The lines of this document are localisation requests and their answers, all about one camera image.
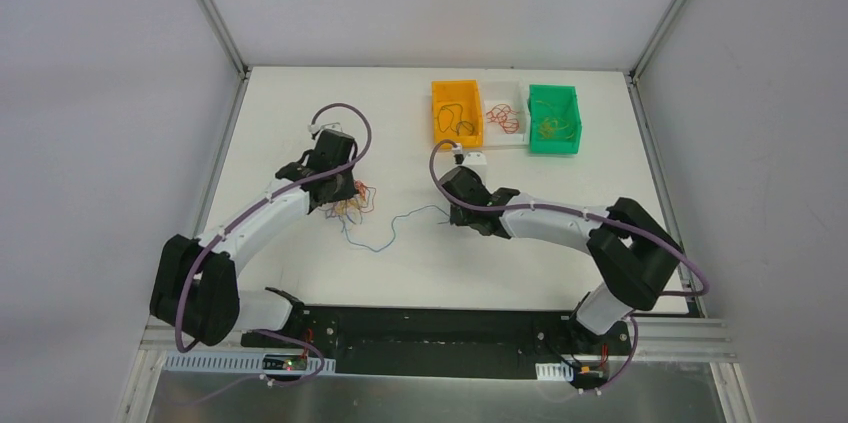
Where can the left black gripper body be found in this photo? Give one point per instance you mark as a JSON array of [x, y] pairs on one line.
[[341, 187]]

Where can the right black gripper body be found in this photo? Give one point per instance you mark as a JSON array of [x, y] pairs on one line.
[[460, 209]]

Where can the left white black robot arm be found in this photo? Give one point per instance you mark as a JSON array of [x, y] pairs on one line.
[[196, 286]]

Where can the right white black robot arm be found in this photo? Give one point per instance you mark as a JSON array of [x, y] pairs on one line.
[[635, 256]]

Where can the orange plastic bin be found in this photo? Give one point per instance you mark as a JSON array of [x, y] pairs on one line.
[[457, 114]]

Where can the white plastic bin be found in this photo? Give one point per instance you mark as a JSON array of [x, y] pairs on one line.
[[506, 114]]

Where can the green plastic bin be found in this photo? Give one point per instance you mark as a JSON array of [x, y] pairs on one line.
[[556, 125]]

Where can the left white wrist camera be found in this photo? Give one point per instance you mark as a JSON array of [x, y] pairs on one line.
[[315, 129]]

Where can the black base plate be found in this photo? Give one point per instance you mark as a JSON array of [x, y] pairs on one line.
[[421, 342]]

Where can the left aluminium frame post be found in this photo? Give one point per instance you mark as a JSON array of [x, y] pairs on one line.
[[219, 28]]

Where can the aluminium frame post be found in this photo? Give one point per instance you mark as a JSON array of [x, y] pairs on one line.
[[219, 28], [669, 17]]

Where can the right white cable duct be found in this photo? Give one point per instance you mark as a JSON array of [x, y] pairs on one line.
[[556, 372]]

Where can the white cable duct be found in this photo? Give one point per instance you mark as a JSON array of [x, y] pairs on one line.
[[275, 363], [556, 372]]

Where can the left white cable duct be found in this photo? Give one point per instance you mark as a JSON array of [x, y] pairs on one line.
[[275, 363]]

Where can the right aluminium frame post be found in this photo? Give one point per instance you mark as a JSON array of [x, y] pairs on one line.
[[669, 17]]

